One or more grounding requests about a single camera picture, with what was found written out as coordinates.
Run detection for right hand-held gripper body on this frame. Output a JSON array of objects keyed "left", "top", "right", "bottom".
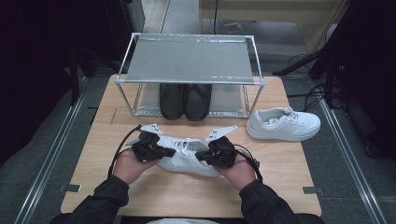
[{"left": 204, "top": 124, "right": 239, "bottom": 169}]

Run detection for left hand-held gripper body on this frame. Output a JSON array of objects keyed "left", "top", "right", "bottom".
[{"left": 131, "top": 123, "right": 164, "bottom": 162}]

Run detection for white sneaker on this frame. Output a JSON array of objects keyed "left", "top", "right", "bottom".
[
  {"left": 246, "top": 106, "right": 322, "bottom": 143},
  {"left": 155, "top": 133, "right": 222, "bottom": 178}
]

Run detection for black slipper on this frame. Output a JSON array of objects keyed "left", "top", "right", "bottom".
[
  {"left": 184, "top": 83, "right": 213, "bottom": 122},
  {"left": 159, "top": 83, "right": 188, "bottom": 121}
]

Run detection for metal shoe rack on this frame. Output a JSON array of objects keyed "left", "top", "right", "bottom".
[{"left": 114, "top": 32, "right": 266, "bottom": 119}]

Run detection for person's left hand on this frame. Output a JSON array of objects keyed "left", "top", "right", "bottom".
[{"left": 112, "top": 148, "right": 160, "bottom": 186}]

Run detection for person's right hand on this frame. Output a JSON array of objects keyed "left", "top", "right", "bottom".
[{"left": 214, "top": 152, "right": 257, "bottom": 191}]

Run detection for person's white clothing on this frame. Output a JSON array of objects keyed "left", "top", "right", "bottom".
[{"left": 146, "top": 217, "right": 219, "bottom": 224}]

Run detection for black stand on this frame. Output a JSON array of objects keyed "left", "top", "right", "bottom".
[{"left": 68, "top": 46, "right": 125, "bottom": 106}]

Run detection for black stand leg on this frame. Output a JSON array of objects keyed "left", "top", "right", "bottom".
[{"left": 274, "top": 46, "right": 331, "bottom": 76}]

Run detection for red and green booklet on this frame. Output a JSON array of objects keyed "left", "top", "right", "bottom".
[{"left": 222, "top": 20, "right": 244, "bottom": 34}]

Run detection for grey cabinet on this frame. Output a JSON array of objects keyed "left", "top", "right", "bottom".
[{"left": 125, "top": 0, "right": 147, "bottom": 34}]

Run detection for black curtain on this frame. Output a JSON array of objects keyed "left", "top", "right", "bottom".
[
  {"left": 326, "top": 0, "right": 396, "bottom": 157},
  {"left": 0, "top": 0, "right": 132, "bottom": 157}
]

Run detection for beige wooden cabinet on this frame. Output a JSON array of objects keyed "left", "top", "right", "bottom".
[{"left": 200, "top": 0, "right": 347, "bottom": 54}]

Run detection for left hand-held gripper cable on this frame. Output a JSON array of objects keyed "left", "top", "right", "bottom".
[{"left": 106, "top": 124, "right": 144, "bottom": 179}]

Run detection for hand-held gripper cable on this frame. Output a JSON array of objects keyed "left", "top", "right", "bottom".
[
  {"left": 106, "top": 124, "right": 144, "bottom": 179},
  {"left": 233, "top": 143, "right": 264, "bottom": 183}
]

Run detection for right hand-held gripper cable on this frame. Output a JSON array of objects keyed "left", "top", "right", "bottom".
[{"left": 233, "top": 143, "right": 264, "bottom": 183}]

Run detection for grey table bracket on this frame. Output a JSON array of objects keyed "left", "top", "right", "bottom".
[
  {"left": 303, "top": 186, "right": 325, "bottom": 195},
  {"left": 59, "top": 183, "right": 82, "bottom": 193}
]

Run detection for metal floor rail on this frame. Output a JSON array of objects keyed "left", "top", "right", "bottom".
[
  {"left": 13, "top": 76, "right": 92, "bottom": 224},
  {"left": 318, "top": 99, "right": 389, "bottom": 224}
]

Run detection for black floor cables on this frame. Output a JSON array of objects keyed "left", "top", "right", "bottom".
[{"left": 286, "top": 53, "right": 348, "bottom": 113}]

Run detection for black hanging cable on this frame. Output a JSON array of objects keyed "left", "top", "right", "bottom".
[{"left": 213, "top": 0, "right": 219, "bottom": 35}]

